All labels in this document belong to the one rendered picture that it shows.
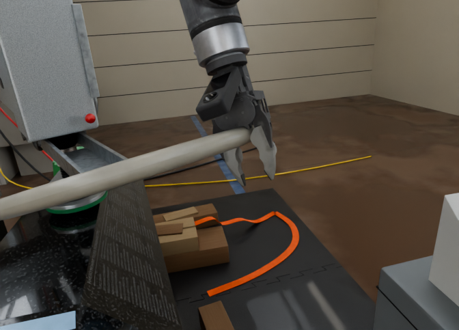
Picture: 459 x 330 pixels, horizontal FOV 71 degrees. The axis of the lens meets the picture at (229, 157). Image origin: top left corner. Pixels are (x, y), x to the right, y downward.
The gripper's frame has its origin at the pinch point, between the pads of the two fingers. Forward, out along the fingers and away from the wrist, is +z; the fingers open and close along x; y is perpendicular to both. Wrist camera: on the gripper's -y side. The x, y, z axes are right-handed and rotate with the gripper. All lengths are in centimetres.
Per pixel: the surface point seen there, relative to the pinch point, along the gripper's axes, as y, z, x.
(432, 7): 578, -108, -142
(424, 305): 18.0, 35.9, -20.1
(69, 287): 3, 18, 58
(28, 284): 0, 14, 69
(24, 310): -6, 18, 63
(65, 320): -3, 22, 54
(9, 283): -1, 13, 75
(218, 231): 136, 53, 89
